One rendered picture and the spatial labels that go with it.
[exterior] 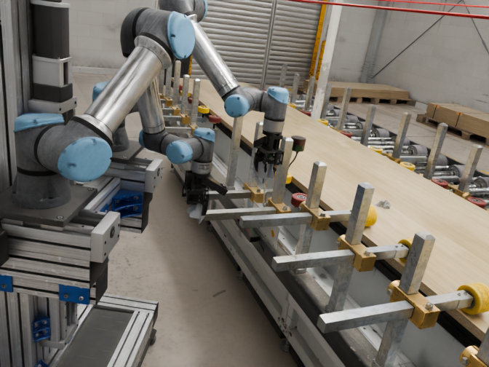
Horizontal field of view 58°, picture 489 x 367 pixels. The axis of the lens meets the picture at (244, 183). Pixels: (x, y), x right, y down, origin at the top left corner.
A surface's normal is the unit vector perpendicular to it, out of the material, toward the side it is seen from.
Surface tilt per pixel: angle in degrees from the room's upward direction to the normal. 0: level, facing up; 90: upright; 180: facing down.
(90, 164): 95
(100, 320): 0
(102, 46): 90
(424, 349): 90
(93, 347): 0
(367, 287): 90
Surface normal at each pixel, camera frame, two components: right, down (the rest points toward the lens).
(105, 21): 0.43, 0.39
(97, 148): 0.77, 0.40
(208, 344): 0.13, -0.92
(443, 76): -0.90, 0.05
